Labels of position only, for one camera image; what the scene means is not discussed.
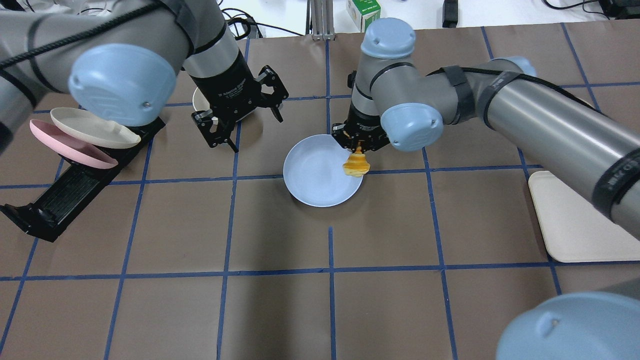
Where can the blue plate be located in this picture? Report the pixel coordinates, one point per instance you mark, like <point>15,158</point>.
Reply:
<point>313,172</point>

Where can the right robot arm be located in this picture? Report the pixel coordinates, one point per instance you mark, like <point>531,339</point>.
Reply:
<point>590,152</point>

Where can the black dish rack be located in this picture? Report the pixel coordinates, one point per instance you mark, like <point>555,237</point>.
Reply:
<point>57,207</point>

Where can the cream bowl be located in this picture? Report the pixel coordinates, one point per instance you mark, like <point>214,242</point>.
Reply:
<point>201,105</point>

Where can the pink plate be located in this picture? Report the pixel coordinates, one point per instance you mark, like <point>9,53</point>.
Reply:
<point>70,147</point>

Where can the green white carton box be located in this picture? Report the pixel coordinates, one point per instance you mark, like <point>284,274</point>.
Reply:
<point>363,12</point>

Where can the aluminium frame post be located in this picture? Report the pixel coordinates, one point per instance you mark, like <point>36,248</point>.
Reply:
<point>320,20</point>

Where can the black power adapter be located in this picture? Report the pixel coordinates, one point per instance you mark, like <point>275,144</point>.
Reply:
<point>450,13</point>

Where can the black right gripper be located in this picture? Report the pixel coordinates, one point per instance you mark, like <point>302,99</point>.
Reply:
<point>363,128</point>

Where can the cream plate in rack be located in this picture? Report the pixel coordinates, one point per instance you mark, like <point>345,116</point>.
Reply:
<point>87,127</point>

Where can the white rectangular tray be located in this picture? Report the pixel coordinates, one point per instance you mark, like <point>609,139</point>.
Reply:
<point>572,230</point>

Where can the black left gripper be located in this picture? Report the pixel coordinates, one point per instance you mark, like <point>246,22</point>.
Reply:
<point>226,93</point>

